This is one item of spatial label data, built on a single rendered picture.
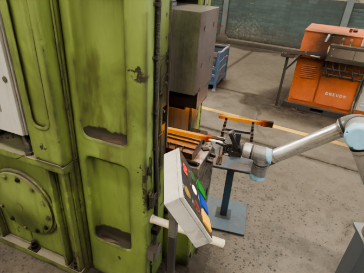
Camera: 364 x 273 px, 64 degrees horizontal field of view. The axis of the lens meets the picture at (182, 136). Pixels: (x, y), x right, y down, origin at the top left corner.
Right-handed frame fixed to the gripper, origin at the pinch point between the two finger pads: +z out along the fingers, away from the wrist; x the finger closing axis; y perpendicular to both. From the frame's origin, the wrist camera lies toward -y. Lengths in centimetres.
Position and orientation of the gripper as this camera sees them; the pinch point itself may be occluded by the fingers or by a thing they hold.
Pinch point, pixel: (211, 138)
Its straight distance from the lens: 178.3
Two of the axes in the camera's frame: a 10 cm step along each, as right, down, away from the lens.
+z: -9.3, -2.4, 2.9
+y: -0.7, 8.7, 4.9
